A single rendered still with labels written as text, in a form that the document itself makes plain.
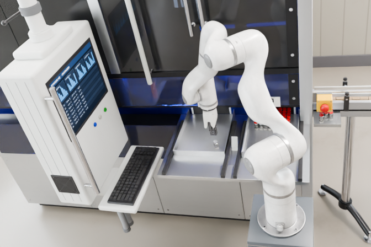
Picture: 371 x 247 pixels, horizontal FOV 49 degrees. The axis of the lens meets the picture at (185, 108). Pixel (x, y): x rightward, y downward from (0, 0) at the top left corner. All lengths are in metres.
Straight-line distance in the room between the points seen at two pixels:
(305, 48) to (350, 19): 2.20
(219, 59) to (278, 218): 0.67
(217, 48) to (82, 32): 0.80
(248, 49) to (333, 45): 2.84
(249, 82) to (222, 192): 1.30
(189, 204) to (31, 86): 1.44
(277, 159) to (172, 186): 1.32
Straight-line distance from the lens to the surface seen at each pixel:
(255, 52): 1.42
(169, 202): 2.79
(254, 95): 1.41
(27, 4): 1.81
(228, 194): 2.61
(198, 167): 1.99
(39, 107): 1.76
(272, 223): 1.71
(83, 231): 3.13
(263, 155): 1.42
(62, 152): 1.89
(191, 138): 2.15
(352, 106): 2.25
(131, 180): 2.10
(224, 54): 1.37
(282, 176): 1.55
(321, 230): 2.82
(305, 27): 1.88
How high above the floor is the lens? 2.24
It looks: 35 degrees down
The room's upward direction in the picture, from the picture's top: 12 degrees counter-clockwise
